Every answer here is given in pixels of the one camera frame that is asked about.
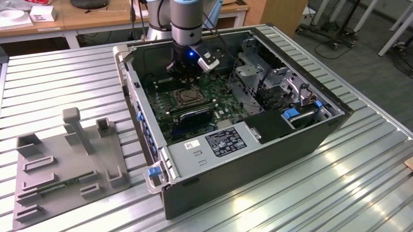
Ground metal socket cover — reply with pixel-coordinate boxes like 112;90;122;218
173;86;207;108

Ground CPU socket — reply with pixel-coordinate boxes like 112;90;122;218
172;86;207;109

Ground green motherboard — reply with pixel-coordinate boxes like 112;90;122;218
143;72;259;143

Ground silver drive cage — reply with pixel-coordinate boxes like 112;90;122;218
229;37;291;107

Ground black expansion card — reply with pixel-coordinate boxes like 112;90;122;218
173;107;216;130

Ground wooden desk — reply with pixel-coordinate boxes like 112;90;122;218
0;0;65;45
58;0;251;49

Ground black plastic shroud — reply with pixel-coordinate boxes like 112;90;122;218
244;111;296;145

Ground wooden cabinet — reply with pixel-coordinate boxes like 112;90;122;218
244;0;307;38

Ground blue disk carrier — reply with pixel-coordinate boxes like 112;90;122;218
279;107;319;129

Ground grey power supply unit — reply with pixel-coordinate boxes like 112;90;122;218
165;120;263;179

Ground black round base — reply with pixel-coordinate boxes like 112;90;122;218
69;0;109;9

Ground black wheeled stand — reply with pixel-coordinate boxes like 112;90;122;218
296;0;359;50

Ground white cardboard box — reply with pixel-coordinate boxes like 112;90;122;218
29;5;57;23

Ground black PC case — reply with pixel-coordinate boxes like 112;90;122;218
112;23;355;220

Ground grey parts rack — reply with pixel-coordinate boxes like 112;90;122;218
12;107;130;230

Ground white flat box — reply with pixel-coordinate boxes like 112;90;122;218
0;14;33;30

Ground white round dish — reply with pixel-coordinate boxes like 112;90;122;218
0;8;25;20

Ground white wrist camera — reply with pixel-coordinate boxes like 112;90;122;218
195;44;220;73

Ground black hanging cable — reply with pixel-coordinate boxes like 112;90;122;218
128;0;149;42

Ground white table frame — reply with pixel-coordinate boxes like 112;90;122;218
376;14;413;57

